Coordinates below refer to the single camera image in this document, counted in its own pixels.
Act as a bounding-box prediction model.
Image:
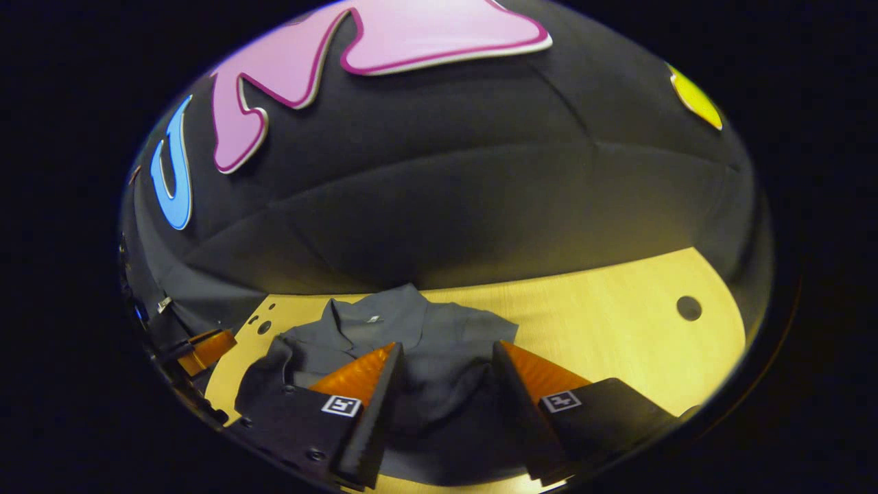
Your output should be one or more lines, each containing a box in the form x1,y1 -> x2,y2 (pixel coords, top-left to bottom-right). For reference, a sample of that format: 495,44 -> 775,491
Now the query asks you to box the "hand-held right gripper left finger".
225,340 -> 405,491

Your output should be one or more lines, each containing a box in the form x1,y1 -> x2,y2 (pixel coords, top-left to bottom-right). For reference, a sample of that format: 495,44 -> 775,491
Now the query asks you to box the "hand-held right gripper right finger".
491,339 -> 680,486

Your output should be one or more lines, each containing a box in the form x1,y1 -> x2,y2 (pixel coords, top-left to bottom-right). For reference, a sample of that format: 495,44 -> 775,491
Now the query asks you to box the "grey collared shirt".
235,283 -> 529,484

